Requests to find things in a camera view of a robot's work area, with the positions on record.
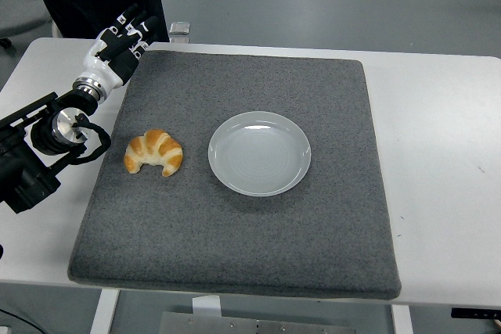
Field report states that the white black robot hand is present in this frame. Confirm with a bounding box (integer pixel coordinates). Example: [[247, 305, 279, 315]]
[[76, 3, 160, 91]]

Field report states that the golden croissant bread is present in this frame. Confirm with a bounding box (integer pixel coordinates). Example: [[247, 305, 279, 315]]
[[123, 128, 184, 178]]

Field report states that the white round plate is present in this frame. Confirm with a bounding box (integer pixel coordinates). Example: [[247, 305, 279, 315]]
[[207, 110, 312, 197]]

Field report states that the grey metal plate with screws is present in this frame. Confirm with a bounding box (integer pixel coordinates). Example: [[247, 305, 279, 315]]
[[158, 311, 357, 334]]

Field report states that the grey felt mat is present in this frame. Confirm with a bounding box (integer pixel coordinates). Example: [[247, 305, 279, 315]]
[[67, 49, 402, 300]]

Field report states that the white table leg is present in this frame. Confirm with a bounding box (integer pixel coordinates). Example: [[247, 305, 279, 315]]
[[391, 304, 414, 334], [89, 289, 121, 334]]

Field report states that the white paper tag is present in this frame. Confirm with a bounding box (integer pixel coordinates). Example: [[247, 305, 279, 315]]
[[191, 295, 222, 318]]

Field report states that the black table control panel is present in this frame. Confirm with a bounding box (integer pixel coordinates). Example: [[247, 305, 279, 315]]
[[450, 307, 501, 320]]

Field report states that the thin black floor cable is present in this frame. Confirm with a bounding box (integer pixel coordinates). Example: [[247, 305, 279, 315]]
[[0, 308, 40, 334]]

